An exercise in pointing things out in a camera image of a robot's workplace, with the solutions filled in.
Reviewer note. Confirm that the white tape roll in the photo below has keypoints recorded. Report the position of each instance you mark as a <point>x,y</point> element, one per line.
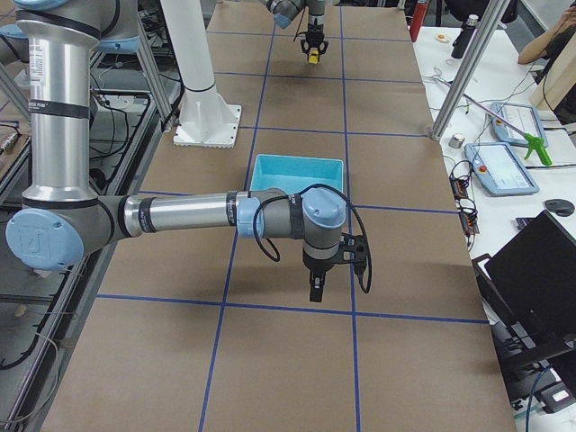
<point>443,38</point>

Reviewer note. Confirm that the black computer mouse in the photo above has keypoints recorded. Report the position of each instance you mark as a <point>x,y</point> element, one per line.
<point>560,207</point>

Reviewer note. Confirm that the teach pendant tablet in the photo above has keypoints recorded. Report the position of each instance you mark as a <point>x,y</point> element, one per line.
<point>499,170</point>
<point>523,116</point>

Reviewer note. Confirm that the far teach pendant tablet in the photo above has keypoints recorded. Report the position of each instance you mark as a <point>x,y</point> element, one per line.
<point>523,116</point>

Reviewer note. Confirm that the seated person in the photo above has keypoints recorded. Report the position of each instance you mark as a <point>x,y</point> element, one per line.
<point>536,49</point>

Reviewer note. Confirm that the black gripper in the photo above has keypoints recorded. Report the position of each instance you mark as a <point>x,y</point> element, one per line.
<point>316,266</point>
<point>314,33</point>

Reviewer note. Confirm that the black water bottle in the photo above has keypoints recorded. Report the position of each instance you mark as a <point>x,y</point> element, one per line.
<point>467,31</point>

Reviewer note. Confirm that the green handled reacher grabber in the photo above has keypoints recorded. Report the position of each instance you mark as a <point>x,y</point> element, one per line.
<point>535,144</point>

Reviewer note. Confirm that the small silver cylinder weight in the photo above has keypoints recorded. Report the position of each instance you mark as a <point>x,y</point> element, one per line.
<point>456,141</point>

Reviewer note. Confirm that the black laptop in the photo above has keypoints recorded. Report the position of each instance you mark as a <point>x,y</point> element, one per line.
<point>535,275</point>

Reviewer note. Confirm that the yellow beetle toy car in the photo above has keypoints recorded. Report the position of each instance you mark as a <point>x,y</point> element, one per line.
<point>313,57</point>

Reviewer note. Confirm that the red cylinder tube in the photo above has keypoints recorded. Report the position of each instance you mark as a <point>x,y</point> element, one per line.
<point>418,17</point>

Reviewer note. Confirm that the aluminium frame post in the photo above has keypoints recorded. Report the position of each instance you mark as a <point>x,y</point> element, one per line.
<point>488,24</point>

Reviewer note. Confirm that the near teach pendant tablet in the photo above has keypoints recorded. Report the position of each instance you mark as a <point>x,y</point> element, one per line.
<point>499,170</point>

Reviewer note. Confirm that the light blue plastic bin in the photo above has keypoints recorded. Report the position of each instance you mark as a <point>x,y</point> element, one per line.
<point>281,175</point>

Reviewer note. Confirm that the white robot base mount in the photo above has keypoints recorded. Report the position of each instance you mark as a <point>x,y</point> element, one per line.
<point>205,119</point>

